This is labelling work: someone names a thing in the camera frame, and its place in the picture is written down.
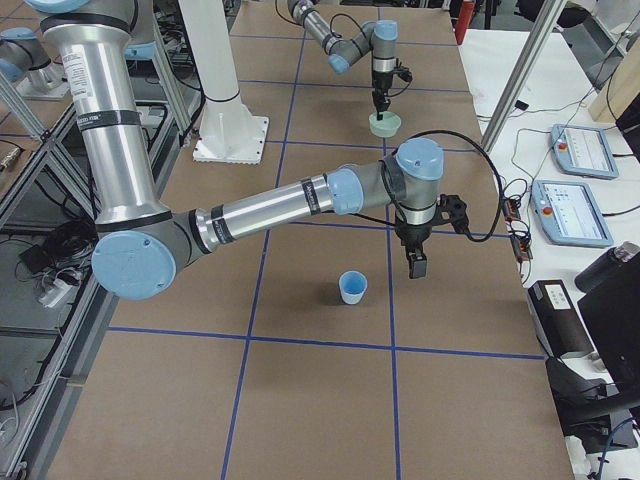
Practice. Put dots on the black box with label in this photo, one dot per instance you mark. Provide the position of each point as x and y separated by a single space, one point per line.
558 324

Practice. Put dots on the aluminium frame post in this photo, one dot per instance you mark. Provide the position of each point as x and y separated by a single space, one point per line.
533 46

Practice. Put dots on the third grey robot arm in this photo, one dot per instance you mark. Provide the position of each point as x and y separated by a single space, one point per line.
26 64

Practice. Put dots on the mint green bowl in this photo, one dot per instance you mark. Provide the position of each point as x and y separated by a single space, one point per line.
384 125

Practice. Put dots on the white central pedestal column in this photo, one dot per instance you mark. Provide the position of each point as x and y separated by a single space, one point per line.
228 132

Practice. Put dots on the aluminium side frame rail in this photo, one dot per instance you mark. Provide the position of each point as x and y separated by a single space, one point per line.
51 322

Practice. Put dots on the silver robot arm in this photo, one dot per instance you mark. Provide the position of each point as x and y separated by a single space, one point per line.
350 40
142 244

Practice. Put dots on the light blue plastic cup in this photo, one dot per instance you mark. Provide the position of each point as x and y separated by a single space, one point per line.
352 286

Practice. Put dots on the near blue teach pendant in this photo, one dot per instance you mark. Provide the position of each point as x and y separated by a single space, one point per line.
569 214

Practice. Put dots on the blue teach pendant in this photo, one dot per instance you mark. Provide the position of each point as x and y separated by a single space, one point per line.
569 214
583 151

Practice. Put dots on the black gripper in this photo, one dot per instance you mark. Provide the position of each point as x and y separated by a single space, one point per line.
380 83
413 235

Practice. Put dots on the red cylinder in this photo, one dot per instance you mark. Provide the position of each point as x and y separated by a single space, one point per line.
463 21

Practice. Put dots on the far blue teach pendant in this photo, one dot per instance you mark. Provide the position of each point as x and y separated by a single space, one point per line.
583 151

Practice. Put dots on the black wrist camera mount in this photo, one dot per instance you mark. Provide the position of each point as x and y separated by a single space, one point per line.
403 73
451 209

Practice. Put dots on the black computer monitor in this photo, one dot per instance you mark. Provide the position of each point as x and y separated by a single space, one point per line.
610 312

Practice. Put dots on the small black square device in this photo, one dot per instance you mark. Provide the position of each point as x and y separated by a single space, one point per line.
520 105

